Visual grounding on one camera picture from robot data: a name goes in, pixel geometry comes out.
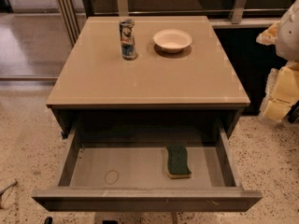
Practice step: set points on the metal railing frame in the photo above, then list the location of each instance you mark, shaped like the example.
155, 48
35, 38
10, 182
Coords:
223, 13

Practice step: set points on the red rubber band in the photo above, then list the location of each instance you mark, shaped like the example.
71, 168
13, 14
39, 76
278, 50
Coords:
111, 177

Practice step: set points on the green yellow sponge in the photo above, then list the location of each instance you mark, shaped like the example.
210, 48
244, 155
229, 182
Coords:
177, 162

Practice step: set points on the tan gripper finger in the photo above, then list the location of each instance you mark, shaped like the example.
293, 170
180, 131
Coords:
268, 36
281, 92

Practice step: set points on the white paper bowl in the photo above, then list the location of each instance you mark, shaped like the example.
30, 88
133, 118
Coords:
172, 40

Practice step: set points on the open grey top drawer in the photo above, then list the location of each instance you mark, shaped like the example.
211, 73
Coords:
139, 155

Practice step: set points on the black caster wheel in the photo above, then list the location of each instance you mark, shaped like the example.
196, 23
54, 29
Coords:
48, 220

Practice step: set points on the beige drawer cabinet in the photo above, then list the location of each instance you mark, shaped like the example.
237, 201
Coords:
96, 76

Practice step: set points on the blue white drink can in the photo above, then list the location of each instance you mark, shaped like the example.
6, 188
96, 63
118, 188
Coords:
127, 39

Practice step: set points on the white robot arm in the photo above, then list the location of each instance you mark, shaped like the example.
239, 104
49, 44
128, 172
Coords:
287, 42

